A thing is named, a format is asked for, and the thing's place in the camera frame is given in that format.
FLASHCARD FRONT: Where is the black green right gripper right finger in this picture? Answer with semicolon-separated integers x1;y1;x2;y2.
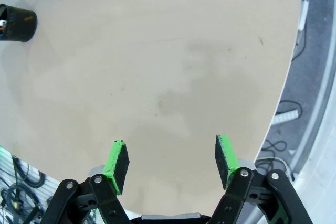
209;134;314;224

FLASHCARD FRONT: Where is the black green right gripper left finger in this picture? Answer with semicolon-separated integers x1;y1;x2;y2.
43;139;131;224

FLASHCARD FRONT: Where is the black mesh pen holder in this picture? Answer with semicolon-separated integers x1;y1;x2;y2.
0;3;38;44

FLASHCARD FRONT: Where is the white perforated power strip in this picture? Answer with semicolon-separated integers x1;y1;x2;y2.
272;109;300;124

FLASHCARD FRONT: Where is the white slim power strip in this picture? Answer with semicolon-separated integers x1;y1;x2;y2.
297;0;312;32

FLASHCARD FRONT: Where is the black looped floor cable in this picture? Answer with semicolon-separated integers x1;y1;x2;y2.
261;139;288;153

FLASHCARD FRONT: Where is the white thin cable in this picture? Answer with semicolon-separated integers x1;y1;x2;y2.
255;156;294;180

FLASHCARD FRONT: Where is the black cable bundle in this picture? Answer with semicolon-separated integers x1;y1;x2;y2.
0;153;55;224

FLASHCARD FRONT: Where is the grey curved metal rail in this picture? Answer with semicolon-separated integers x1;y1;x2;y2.
290;23;336;180

